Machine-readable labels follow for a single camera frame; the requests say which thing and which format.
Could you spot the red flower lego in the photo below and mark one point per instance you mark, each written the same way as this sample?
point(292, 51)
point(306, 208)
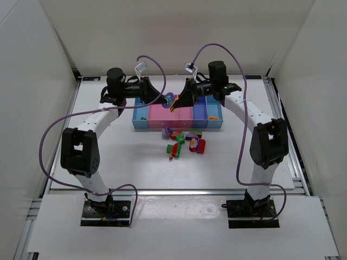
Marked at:
point(193, 144)

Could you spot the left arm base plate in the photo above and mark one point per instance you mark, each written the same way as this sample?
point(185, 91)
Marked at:
point(110, 213)

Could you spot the green brown flat lego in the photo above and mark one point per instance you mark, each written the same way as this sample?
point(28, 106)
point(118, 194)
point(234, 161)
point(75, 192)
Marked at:
point(198, 133)

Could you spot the light blue left bin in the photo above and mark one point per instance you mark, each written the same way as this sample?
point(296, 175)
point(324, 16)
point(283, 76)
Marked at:
point(137, 114)

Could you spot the light blue right bin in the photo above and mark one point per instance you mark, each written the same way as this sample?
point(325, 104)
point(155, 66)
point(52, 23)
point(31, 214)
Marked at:
point(214, 109)

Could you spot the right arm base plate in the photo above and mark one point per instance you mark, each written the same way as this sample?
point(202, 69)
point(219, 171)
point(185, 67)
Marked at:
point(242, 216)

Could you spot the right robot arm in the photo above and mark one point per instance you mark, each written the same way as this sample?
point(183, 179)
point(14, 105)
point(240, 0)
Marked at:
point(269, 143)

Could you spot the red purple lego block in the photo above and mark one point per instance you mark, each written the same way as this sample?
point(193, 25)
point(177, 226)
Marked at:
point(201, 146)

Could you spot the aluminium front rail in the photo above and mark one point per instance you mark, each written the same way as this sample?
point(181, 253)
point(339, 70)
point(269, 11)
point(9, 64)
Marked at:
point(296, 191)

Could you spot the small pink bin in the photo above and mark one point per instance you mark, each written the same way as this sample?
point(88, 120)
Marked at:
point(184, 117)

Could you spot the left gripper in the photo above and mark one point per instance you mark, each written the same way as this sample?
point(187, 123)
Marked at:
point(145, 89)

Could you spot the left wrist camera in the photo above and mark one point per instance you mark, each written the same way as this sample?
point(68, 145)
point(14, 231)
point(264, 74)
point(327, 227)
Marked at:
point(140, 68)

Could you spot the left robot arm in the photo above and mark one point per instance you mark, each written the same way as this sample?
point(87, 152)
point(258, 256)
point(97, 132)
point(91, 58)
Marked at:
point(79, 150)

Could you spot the lavender lego piece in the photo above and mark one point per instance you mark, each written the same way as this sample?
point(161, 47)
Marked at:
point(166, 132)

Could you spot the light blue bin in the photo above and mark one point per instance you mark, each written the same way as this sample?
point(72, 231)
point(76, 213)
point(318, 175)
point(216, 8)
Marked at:
point(137, 114)
point(214, 109)

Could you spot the green red brown lego stack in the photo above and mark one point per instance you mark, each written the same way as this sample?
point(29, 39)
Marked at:
point(174, 151)

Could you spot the red curved lego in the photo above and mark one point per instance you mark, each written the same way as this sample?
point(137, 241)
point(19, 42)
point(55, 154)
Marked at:
point(175, 134)

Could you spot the large pink bin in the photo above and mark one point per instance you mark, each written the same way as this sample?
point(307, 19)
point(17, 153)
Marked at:
point(159, 117)

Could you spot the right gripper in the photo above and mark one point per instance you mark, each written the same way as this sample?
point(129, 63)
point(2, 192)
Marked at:
point(193, 90)

